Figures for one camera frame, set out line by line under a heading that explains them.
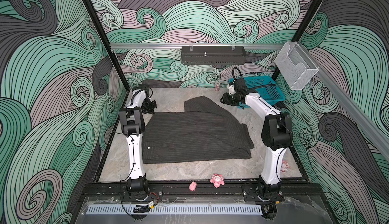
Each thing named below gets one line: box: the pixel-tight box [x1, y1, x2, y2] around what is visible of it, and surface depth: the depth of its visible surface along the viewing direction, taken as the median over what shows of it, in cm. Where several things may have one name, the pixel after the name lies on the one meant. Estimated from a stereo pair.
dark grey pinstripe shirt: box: [141, 95, 255, 164], surface depth 94 cm
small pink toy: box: [188, 180, 198, 192], surface depth 75 cm
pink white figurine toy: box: [280, 160, 290, 173], surface depth 81 cm
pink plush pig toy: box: [209, 173, 225, 189], surface depth 77 cm
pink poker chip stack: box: [214, 81, 221, 92], surface depth 120 cm
